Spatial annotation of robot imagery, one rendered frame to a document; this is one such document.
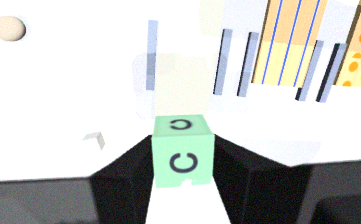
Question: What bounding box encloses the light green labelled cube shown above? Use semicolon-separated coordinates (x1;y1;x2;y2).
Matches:
152;114;214;189

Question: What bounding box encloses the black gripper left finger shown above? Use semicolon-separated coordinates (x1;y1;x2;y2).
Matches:
0;134;155;224

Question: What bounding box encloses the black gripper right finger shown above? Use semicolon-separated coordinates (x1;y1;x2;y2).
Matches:
212;133;361;224

